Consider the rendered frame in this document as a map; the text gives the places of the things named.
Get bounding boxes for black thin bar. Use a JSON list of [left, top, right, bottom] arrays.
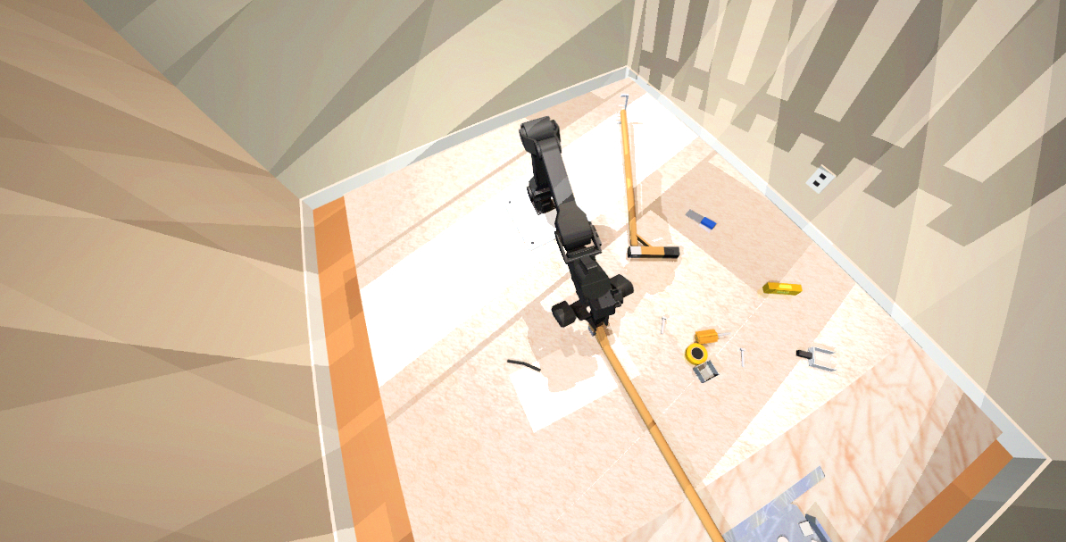
[[506, 358, 542, 372]]

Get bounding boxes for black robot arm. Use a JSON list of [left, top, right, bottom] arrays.
[[519, 116, 624, 319]]

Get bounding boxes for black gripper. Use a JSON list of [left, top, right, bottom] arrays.
[[551, 274, 635, 331]]

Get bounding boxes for yellow rectangular block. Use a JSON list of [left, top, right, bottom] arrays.
[[762, 282, 803, 296]]

